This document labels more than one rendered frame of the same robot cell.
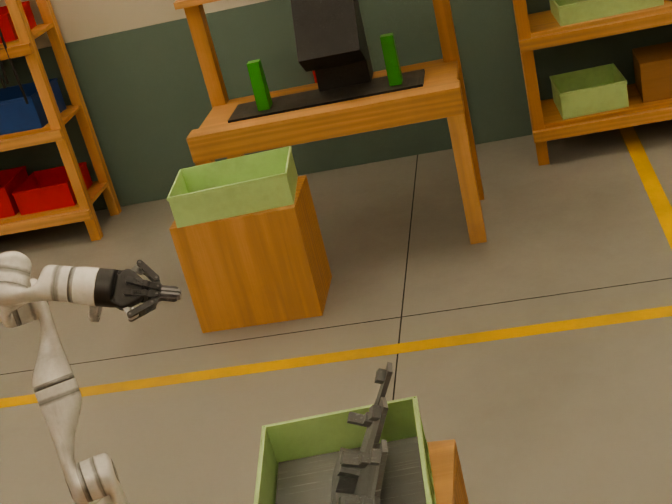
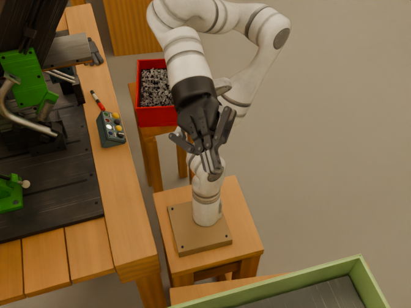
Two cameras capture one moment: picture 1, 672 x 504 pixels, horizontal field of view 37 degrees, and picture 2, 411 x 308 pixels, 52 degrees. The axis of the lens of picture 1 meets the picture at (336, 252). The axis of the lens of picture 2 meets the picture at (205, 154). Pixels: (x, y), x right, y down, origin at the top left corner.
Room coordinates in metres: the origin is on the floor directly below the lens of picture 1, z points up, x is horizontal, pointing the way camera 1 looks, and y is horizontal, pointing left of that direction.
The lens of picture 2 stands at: (1.63, -0.05, 2.15)
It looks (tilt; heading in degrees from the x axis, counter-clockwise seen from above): 52 degrees down; 69
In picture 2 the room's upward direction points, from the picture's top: straight up
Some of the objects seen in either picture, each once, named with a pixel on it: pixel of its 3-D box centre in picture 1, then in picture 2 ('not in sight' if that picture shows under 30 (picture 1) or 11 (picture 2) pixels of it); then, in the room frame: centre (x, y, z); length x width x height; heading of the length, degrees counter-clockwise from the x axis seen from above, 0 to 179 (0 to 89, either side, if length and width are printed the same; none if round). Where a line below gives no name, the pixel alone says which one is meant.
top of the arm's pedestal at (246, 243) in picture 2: not in sight; (205, 222); (1.89, 0.64, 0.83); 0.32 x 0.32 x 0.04; 84
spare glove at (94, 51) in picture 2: not in sight; (87, 52); (1.69, 1.62, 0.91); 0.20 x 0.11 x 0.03; 94
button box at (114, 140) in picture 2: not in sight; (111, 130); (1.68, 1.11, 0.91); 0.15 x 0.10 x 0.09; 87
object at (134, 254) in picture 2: not in sight; (103, 113); (1.67, 1.30, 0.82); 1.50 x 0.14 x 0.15; 87
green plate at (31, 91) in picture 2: not in sight; (25, 73); (1.45, 1.24, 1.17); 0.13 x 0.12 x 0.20; 87
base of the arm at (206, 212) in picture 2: not in sight; (205, 201); (1.90, 0.64, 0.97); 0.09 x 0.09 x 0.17; 0
